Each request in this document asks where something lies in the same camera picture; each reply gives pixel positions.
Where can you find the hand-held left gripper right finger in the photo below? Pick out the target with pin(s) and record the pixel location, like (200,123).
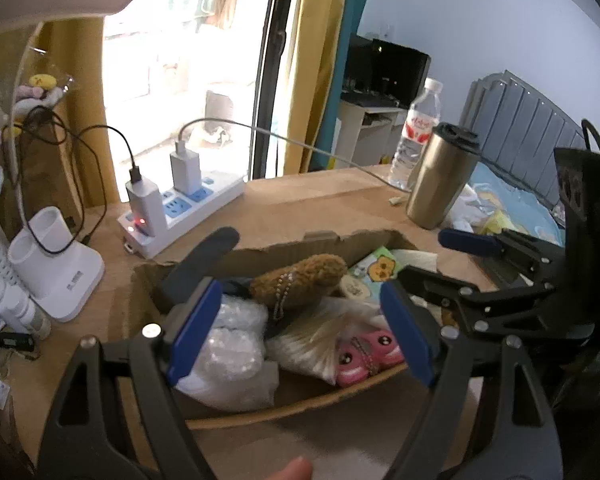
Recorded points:
(405,330)

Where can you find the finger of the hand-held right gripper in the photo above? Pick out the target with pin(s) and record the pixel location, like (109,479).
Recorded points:
(467,240)
(430,282)

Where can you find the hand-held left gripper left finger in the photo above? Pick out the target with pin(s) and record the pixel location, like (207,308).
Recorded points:
(195,330)

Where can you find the clear bubble wrap bag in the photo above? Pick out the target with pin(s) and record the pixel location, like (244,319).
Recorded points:
(235,350)

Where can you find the green capybara print packet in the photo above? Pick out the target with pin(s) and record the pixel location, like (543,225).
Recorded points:
(380,265)

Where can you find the cotton swab pack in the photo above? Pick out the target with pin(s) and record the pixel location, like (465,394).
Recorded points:
(310,340)

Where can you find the brown plush toy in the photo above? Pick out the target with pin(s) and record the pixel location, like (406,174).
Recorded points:
(305,275)

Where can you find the cardboard box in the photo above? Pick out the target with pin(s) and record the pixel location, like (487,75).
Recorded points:
(300,405)

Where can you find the person's left hand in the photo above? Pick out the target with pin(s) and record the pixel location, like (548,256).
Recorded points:
(290,470)

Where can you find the white plastic bag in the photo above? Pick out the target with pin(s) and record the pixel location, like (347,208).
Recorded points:
(467,205)

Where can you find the yellow cloth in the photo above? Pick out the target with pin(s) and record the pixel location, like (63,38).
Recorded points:
(497,220)

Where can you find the small round cream tin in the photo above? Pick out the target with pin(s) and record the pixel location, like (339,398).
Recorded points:
(357,288)

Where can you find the blue printed bedding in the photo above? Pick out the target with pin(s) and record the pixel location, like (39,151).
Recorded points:
(520,200)

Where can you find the steel tumbler with black lid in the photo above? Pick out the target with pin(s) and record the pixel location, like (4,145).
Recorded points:
(440,180)

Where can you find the small beige scrap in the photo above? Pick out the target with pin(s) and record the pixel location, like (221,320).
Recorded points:
(396,200)

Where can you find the white power strip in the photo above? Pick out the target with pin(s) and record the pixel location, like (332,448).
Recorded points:
(200,210)

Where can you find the clear water bottle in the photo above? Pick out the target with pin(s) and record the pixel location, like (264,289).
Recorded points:
(420,125)

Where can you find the grey padded headboard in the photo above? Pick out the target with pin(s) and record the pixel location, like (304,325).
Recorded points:
(525,125)

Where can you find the white desk lamp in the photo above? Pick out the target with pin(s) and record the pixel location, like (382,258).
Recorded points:
(60,270)

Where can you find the white computer desk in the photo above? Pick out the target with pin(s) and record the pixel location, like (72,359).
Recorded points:
(360,125)

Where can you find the black monitor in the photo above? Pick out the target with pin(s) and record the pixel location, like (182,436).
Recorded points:
(400,72)

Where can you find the small black tool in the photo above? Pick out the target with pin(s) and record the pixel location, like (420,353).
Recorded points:
(12,341)

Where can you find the yellow curtain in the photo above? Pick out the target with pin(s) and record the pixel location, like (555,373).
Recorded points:
(315,60)
(75,110)

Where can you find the teal curtain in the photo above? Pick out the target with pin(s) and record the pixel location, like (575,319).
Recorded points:
(350,35)

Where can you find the clear bag of small toys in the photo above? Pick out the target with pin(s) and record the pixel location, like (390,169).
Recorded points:
(42,85)

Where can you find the black window frame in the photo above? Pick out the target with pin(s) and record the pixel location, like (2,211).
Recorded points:
(275,60)

